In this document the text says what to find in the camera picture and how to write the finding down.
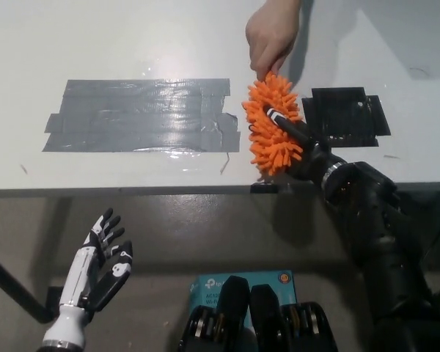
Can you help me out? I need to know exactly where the bare person hand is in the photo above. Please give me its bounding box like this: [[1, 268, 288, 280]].
[[245, 0, 303, 80]]

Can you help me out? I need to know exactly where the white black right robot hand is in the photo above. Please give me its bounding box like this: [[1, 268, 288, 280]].
[[265, 106, 345, 185]]

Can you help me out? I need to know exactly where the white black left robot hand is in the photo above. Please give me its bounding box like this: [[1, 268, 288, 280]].
[[58, 208, 134, 313]]

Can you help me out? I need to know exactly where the orange microfibre duster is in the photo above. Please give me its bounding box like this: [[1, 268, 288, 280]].
[[241, 70, 304, 177]]

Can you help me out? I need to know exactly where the large black tape patch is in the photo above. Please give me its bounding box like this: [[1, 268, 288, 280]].
[[301, 87, 392, 149]]

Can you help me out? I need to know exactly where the small black tape strip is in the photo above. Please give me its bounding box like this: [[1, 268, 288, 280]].
[[249, 181, 280, 195]]

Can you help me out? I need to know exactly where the black table leg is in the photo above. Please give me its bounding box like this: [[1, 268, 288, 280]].
[[0, 247, 56, 326]]

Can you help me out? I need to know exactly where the teal router box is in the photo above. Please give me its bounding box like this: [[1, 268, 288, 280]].
[[188, 270, 296, 331]]

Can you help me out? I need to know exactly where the grey duct tape patch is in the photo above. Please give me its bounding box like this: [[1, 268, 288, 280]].
[[42, 77, 242, 153]]

